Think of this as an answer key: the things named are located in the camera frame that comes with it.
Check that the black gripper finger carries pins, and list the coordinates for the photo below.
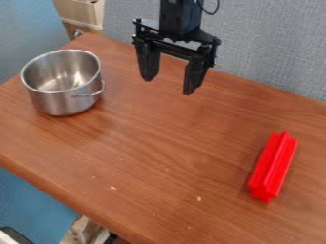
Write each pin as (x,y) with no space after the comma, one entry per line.
(193,75)
(148,58)

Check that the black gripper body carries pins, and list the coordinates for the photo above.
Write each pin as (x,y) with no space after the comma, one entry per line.
(185,45)

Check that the red cross-shaped block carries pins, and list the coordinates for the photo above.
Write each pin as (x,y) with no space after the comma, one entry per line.
(268,174)

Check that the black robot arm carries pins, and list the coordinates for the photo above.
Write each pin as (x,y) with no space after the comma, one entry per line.
(180,15)

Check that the metal pot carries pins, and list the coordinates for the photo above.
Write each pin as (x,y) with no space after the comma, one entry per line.
(64,81)

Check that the dark object bottom left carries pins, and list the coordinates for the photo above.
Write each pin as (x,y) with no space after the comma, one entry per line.
(9,236)

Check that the wooden table leg structure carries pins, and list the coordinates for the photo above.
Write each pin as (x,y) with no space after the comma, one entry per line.
(85,232)

